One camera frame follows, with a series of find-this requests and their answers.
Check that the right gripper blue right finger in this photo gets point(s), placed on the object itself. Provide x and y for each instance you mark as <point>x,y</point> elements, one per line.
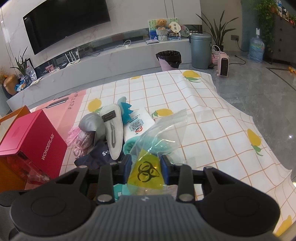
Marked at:
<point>165,169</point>

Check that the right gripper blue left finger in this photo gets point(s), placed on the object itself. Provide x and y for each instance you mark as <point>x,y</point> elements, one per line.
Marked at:
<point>125,167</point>

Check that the clear biohazard plastic bag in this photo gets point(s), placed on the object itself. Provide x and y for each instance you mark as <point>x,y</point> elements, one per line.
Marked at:
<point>162,138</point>

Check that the white QR code pouch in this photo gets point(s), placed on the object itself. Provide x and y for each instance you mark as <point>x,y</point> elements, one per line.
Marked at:
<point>141,122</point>

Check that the silver grey soft cap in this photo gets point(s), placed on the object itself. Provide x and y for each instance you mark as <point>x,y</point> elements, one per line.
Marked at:
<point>93,122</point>

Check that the teal dinosaur plush toy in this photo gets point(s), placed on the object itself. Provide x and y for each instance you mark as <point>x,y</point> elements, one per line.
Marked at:
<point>125,110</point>

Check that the navy blue cloth cap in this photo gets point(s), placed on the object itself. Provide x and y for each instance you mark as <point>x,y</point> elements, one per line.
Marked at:
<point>97,157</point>

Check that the pink fluffy fabric item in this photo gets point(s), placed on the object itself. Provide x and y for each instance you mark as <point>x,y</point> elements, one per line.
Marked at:
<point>80,141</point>

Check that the lemon pattern checked tablecloth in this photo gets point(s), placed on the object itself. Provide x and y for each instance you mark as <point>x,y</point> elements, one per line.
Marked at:
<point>217,133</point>

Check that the red Wonderlab box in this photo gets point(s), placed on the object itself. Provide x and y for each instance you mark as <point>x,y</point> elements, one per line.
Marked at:
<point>33,149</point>

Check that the white TV console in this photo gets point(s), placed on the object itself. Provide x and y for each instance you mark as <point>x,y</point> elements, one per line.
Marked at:
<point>110,63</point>

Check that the pink bin with black bag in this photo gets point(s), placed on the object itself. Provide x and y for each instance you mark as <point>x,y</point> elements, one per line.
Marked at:
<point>169,60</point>

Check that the white wifi router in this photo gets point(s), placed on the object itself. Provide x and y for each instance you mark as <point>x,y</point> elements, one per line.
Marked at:
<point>72,59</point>

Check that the pink space heater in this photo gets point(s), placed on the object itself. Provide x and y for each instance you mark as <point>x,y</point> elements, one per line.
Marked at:
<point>223,65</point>

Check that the grey green metal bin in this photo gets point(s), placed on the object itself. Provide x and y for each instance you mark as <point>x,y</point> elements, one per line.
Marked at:
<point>200,50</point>

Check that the round white paper fan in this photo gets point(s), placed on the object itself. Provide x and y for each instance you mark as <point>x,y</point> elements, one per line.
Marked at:
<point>174,27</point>

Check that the brown ceramic vase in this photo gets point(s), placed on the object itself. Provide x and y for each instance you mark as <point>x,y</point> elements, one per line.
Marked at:
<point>10,83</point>

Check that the tall green potted plant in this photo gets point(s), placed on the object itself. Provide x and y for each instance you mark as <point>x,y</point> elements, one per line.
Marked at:
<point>217,31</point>

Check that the brown teddy bear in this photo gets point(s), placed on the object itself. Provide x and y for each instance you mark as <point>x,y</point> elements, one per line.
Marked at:
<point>161,24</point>

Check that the small potted plant left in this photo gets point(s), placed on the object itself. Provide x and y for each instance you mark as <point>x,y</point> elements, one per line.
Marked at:
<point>21,64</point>

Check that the blue water jug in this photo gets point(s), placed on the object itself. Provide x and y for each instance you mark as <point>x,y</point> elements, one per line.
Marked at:
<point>256,48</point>

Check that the dark grey drawer cabinet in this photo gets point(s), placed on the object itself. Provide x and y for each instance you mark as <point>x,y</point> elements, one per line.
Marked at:
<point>283,47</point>

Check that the trailing green ivy plant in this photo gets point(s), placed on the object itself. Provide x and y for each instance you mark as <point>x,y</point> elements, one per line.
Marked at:
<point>266,11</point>

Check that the black wall television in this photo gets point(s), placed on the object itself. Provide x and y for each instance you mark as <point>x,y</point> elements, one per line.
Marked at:
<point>55,20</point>

